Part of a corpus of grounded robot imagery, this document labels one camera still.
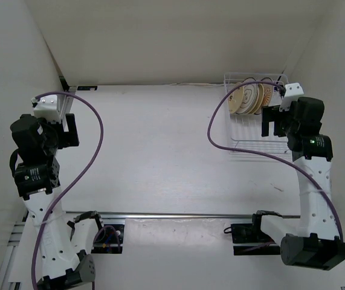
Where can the beige plate small motifs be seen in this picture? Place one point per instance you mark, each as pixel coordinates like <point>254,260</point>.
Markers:
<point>260,95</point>

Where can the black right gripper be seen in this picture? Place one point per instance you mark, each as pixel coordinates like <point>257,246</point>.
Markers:
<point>270,114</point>

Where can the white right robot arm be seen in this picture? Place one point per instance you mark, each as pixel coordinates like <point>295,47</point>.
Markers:
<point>317,242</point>

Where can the white plate orange sunburst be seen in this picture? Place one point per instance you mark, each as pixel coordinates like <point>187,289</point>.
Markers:
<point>268,90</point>

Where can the silver aluminium rail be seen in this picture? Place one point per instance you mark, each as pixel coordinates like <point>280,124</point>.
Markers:
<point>124,215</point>

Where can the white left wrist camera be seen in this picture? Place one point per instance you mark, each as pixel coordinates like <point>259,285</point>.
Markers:
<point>48,108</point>

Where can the white wire dish rack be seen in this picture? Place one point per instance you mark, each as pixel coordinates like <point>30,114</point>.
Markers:
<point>244,131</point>

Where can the black label sticker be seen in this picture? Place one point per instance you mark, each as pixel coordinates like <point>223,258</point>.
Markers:
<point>87,88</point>

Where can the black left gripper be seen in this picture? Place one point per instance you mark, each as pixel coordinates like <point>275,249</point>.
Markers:
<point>68,138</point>

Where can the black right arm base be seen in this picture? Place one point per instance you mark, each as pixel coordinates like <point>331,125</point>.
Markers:
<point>250,240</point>

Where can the plain beige plate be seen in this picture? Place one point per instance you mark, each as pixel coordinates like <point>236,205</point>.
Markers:
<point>235,101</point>

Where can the white plate green rim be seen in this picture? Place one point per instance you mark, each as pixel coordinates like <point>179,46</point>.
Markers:
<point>249,99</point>

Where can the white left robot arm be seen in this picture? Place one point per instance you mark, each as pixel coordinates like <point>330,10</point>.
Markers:
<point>65,246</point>

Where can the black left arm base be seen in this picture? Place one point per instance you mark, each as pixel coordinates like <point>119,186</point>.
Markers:
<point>109,242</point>

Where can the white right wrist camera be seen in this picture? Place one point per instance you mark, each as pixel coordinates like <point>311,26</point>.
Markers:
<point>292,92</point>

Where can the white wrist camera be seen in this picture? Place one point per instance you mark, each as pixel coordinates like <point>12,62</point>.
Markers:
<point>292,92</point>
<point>48,108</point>

